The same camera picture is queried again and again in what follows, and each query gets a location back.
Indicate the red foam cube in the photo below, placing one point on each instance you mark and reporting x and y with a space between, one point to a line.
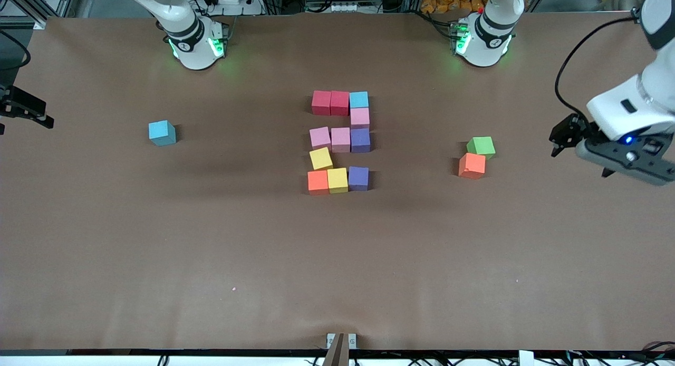
340 103
321 103

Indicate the light blue foam cube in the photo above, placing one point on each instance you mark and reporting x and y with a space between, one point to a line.
359 99

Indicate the orange foam cube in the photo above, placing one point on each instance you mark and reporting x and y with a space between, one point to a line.
318 182
472 165

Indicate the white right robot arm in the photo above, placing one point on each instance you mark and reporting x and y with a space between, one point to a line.
184 28

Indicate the dark teal foam cube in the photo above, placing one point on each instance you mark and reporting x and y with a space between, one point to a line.
162 133

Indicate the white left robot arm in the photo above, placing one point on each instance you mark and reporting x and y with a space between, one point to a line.
633 107

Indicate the pink foam cube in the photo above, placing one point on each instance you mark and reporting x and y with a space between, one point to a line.
340 140
320 137
360 118

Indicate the yellow foam cube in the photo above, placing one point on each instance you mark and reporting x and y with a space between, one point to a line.
321 159
338 180

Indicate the white label tag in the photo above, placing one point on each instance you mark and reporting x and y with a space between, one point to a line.
526 358

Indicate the metal table edge bracket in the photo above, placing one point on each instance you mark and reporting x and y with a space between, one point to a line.
352 339

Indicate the green foam cube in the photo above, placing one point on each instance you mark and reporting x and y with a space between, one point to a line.
481 147

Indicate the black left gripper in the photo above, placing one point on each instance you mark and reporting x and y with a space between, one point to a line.
571 129

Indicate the brown strip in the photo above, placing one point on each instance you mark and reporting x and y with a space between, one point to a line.
337 353

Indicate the purple foam cube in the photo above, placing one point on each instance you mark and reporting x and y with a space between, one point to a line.
358 178
360 140

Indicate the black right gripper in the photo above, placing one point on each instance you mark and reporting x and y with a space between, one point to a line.
20 103

